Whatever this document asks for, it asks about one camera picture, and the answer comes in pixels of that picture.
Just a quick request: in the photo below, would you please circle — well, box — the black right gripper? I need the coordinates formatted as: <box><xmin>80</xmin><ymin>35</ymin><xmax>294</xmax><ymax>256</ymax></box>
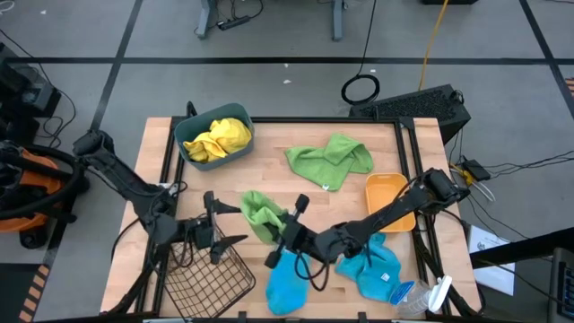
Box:
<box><xmin>264</xmin><ymin>195</ymin><xmax>324</xmax><ymax>269</ymax></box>

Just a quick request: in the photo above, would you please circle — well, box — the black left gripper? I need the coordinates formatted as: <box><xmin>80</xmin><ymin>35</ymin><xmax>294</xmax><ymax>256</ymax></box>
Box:
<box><xmin>181</xmin><ymin>190</ymin><xmax>249</xmax><ymax>266</ymax></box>

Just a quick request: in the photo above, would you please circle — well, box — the green microfiber towel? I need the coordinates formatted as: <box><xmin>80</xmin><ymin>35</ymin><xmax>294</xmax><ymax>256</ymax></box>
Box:
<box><xmin>284</xmin><ymin>132</ymin><xmax>375</xmax><ymax>193</ymax></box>
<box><xmin>239</xmin><ymin>189</ymin><xmax>291</xmax><ymax>246</ymax></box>

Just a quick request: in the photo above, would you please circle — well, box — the blue microfiber towel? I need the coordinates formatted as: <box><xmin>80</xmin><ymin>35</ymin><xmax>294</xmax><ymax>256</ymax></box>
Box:
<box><xmin>265</xmin><ymin>249</ymin><xmax>311</xmax><ymax>317</ymax></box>
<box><xmin>334</xmin><ymin>231</ymin><xmax>404</xmax><ymax>302</ymax></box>

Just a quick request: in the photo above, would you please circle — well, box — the yellow microfiber towel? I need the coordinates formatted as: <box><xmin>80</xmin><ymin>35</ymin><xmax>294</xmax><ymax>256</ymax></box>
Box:
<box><xmin>182</xmin><ymin>117</ymin><xmax>253</xmax><ymax>163</ymax></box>

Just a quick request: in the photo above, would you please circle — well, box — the orange-yellow plastic basket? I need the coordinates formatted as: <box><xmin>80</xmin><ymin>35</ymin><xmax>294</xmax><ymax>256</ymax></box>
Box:
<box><xmin>364</xmin><ymin>172</ymin><xmax>417</xmax><ymax>234</ymax></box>

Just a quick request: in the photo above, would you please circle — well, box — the grey-green plastic basket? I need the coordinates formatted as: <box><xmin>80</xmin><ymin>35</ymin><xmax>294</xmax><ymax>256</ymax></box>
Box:
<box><xmin>173</xmin><ymin>102</ymin><xmax>256</xmax><ymax>172</ymax></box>

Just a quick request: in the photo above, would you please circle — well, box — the clear spray bottle white trigger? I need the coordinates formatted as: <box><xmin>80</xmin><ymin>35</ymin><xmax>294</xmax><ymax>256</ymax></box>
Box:
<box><xmin>388</xmin><ymin>275</ymin><xmax>453</xmax><ymax>318</ymax></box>

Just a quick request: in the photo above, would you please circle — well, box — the black computer tower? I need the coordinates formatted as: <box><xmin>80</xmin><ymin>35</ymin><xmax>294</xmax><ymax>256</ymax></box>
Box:
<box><xmin>349</xmin><ymin>83</ymin><xmax>472</xmax><ymax>144</ymax></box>

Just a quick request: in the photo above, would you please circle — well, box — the orange and black vacuum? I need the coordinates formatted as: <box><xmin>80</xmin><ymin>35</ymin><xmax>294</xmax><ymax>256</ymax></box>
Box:
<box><xmin>0</xmin><ymin>139</ymin><xmax>89</xmax><ymax>250</ymax></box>

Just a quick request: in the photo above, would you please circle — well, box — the black power strip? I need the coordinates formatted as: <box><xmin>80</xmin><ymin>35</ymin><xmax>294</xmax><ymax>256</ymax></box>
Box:
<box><xmin>217</xmin><ymin>15</ymin><xmax>251</xmax><ymax>31</ymax></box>

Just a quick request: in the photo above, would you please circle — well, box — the black power adapter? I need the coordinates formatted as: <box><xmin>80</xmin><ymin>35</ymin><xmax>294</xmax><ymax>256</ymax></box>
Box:
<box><xmin>461</xmin><ymin>159</ymin><xmax>492</xmax><ymax>183</ymax></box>

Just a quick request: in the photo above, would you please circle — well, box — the grey desk leg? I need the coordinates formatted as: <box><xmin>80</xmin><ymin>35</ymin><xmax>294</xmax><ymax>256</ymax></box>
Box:
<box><xmin>196</xmin><ymin>0</ymin><xmax>216</xmax><ymax>39</ymax></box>
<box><xmin>331</xmin><ymin>0</ymin><xmax>345</xmax><ymax>42</ymax></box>

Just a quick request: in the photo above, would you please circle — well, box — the white printed paper sheet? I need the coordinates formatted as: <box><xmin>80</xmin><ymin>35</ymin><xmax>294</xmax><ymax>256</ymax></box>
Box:
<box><xmin>467</xmin><ymin>223</ymin><xmax>517</xmax><ymax>297</ymax></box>

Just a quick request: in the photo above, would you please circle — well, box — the black equipment stack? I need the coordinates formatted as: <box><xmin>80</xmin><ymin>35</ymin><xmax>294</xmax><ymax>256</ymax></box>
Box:
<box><xmin>0</xmin><ymin>42</ymin><xmax>63</xmax><ymax>147</ymax></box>

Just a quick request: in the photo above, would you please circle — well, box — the black metal beam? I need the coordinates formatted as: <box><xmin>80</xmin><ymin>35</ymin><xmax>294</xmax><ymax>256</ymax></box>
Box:
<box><xmin>469</xmin><ymin>226</ymin><xmax>574</xmax><ymax>270</ymax></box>

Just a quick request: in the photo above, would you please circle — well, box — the grey device with keys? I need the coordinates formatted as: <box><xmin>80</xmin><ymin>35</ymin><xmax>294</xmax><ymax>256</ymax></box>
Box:
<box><xmin>546</xmin><ymin>246</ymin><xmax>574</xmax><ymax>323</ymax></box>

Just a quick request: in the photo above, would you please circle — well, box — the black wire basket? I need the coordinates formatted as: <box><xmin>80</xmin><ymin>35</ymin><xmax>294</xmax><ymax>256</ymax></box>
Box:
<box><xmin>163</xmin><ymin>219</ymin><xmax>257</xmax><ymax>320</ymax></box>

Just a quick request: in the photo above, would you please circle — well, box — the black metal table frame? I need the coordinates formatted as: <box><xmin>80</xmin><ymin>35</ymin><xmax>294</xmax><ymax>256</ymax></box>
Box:
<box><xmin>100</xmin><ymin>100</ymin><xmax>488</xmax><ymax>323</ymax></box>

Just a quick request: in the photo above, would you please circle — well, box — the black hanging cable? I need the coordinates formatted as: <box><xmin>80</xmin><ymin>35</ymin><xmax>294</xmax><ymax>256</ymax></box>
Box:
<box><xmin>340</xmin><ymin>0</ymin><xmax>381</xmax><ymax>107</ymax></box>

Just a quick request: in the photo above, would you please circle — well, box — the yellow hanging cable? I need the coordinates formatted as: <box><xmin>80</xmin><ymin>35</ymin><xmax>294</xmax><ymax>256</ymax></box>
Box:
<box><xmin>417</xmin><ymin>0</ymin><xmax>449</xmax><ymax>91</ymax></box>

